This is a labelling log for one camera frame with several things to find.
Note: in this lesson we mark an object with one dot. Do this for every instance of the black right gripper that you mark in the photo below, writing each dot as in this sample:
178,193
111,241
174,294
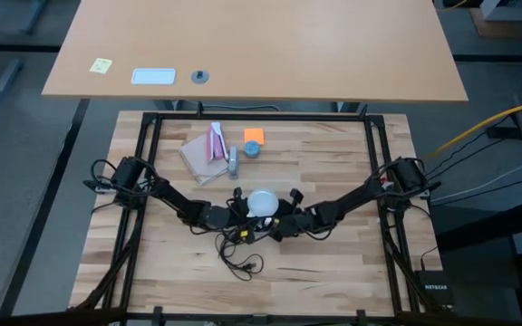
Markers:
292,224

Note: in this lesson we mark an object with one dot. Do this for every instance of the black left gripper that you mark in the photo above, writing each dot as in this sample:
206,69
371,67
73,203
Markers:
238,213

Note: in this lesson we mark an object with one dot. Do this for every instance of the chrome lamp socket base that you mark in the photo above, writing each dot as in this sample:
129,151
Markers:
267,223

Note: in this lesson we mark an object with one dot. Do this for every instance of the white lightbulb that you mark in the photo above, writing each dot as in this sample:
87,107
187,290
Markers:
263,203

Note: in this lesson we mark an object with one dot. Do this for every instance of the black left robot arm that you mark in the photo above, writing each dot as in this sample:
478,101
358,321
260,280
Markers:
175,197

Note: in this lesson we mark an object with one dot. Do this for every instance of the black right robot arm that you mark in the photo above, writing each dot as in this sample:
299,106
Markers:
356,197

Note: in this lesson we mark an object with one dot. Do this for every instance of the blue round cap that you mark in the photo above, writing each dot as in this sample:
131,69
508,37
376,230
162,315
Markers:
252,149

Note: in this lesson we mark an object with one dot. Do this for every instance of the brown spiral notebook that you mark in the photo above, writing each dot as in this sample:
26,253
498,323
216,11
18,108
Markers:
195,158

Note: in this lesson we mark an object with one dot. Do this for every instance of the pink stapler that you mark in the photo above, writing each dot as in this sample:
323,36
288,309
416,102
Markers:
215,145

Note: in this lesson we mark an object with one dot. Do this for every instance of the orange sticky note pad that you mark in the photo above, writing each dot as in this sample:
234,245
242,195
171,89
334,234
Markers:
254,135

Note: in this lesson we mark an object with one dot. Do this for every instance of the beige wooden desk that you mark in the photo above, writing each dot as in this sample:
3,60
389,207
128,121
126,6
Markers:
265,45

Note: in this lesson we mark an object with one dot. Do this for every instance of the yellow sticky note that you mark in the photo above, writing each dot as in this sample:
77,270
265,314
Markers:
101,66

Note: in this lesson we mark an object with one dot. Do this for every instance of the brown cardboard box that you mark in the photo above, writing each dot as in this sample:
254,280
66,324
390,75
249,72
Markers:
496,29

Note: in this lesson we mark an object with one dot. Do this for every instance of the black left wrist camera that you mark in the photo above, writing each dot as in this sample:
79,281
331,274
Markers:
238,192

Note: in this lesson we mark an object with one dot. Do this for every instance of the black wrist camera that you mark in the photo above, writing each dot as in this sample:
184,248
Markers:
238,192
296,195

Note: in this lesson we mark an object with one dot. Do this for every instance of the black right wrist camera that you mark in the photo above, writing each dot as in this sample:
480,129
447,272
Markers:
296,195

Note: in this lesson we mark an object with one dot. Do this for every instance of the black metal table frame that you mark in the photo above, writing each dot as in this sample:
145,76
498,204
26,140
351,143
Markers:
261,117

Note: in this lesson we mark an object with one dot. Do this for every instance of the grey left arm base plate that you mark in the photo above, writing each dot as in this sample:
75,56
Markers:
100,185

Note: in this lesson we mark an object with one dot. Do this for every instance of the black Netgear network switch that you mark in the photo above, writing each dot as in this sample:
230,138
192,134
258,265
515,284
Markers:
435,287

